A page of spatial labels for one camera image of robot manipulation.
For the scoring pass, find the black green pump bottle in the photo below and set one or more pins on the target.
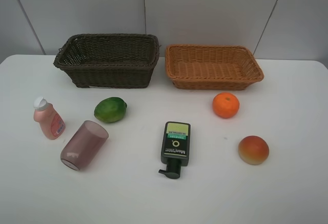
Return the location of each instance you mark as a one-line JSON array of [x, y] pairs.
[[175, 148]]

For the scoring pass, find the green lime fruit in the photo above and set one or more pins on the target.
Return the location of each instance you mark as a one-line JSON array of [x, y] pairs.
[[110, 110]]

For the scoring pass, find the orange tangerine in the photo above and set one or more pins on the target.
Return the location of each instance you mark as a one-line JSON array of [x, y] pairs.
[[225, 105]]

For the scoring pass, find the purple translucent plastic cup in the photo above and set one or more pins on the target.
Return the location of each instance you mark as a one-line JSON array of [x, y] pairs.
[[84, 145]]

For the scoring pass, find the red yellow peach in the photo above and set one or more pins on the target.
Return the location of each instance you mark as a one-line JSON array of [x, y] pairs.
[[253, 150]]

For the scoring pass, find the pink bottle white cap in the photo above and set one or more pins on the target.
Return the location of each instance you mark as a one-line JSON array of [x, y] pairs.
[[50, 122]]

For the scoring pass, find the light orange wicker basket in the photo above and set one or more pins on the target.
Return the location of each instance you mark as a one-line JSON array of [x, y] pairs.
[[208, 67]]

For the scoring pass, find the dark brown wicker basket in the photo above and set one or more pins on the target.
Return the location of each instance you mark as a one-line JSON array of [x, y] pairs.
[[120, 60]]

